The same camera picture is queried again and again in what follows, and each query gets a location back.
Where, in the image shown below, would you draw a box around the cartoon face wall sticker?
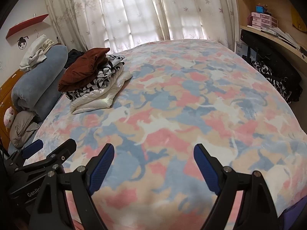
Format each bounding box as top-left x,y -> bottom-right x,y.
18,36 -> 29,50

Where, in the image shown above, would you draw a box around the blue folded blanket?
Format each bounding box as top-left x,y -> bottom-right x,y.
11,45 -> 68,122

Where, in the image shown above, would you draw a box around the orange wooden headboard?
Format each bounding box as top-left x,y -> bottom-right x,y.
0,70 -> 23,150

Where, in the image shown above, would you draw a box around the white clothes on blanket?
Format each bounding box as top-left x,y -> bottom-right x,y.
19,35 -> 55,72

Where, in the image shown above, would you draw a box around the white folded puffer coat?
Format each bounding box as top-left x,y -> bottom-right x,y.
70,71 -> 133,114

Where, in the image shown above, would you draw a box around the wooden bookshelf desk unit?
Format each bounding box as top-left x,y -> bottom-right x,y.
232,0 -> 307,77

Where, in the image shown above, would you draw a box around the black white lettered folded garment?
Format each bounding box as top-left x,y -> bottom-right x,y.
64,55 -> 125,101

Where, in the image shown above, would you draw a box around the black white patterned hanging cloth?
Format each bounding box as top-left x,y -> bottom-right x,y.
250,60 -> 303,104

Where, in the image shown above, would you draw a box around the red wall shelf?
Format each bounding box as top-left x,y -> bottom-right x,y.
6,14 -> 49,39

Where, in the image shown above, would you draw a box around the pastel patchwork bed cover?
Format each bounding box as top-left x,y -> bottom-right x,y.
28,40 -> 306,229

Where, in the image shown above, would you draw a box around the yellow cloth on shelf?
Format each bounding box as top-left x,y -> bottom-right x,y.
290,5 -> 307,33

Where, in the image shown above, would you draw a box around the denim and rust jacket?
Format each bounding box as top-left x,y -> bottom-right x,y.
58,48 -> 110,92

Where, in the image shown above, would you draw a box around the pink plush toy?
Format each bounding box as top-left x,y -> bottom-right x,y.
4,106 -> 16,129

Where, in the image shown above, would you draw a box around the sheer floral curtain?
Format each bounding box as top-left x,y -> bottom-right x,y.
45,0 -> 239,53

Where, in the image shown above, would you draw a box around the black garment beside blanket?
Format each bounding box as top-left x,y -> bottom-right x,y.
64,49 -> 84,69

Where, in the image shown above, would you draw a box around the pink storage boxes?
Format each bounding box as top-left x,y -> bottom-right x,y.
251,12 -> 278,29

